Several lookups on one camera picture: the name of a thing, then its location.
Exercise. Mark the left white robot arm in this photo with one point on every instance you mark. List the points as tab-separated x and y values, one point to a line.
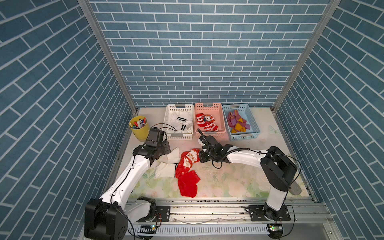
108	218

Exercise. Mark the red santa sock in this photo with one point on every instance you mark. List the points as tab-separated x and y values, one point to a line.
188	184
188	159

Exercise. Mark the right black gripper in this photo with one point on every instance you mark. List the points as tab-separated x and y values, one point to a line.
202	159

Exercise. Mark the pink plastic basket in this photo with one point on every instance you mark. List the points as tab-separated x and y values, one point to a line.
214	109

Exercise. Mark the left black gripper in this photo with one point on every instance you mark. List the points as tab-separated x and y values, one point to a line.
167	147

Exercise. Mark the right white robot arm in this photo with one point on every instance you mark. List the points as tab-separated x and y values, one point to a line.
278	168

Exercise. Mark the blue plastic basket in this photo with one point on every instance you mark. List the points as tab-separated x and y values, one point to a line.
246	113

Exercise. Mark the yellow pen cup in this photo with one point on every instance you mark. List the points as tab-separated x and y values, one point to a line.
140	127

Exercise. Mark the white plastic basket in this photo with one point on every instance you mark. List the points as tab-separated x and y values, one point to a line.
170	130

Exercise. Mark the grey oval pad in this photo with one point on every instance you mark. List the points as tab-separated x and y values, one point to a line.
295	189

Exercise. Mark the aluminium front rail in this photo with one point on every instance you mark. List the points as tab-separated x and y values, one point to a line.
203	218

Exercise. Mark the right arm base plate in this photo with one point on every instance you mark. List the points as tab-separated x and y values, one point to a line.
260	213

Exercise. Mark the purple striped sock front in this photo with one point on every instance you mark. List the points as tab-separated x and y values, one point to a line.
236	123

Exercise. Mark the red white striped sock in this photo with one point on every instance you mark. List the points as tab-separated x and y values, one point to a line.
207	126

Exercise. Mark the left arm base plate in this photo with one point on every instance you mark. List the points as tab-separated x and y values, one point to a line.
161	214

